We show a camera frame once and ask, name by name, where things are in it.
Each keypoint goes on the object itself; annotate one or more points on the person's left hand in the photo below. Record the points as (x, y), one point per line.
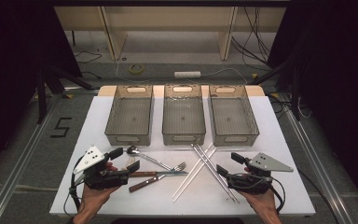
(94, 199)

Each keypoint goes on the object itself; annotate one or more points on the clear amber plastic spoon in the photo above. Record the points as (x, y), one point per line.
(131, 162)

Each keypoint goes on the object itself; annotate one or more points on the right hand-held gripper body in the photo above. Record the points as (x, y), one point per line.
(261, 165)

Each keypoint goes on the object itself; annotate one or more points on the aluminium floor rail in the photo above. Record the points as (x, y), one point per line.
(18, 163)
(318, 168)

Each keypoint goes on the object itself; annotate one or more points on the white table cover sheet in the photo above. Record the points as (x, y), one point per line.
(261, 124)

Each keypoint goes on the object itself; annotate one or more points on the person's right hand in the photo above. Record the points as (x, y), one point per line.
(262, 202)

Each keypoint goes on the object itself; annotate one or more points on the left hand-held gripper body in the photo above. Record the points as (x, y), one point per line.
(105, 179)

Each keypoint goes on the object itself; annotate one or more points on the smoky clear plastic bin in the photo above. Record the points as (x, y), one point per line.
(130, 118)
(183, 118)
(231, 118)

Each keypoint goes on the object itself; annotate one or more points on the metal chopstick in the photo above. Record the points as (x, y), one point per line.
(201, 151)
(198, 152)

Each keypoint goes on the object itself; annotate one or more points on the white power strip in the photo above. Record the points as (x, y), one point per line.
(187, 74)

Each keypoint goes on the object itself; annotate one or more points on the metal spoon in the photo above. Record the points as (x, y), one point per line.
(133, 150)

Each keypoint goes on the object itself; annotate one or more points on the light wooden bench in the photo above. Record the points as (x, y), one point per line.
(112, 37)

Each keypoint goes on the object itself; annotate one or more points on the black curtain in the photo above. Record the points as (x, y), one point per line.
(12, 62)
(338, 62)

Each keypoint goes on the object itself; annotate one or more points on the black metal stand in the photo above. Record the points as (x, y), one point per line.
(296, 93)
(41, 93)

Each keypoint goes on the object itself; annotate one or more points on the yellow tape roll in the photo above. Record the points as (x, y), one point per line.
(130, 69)

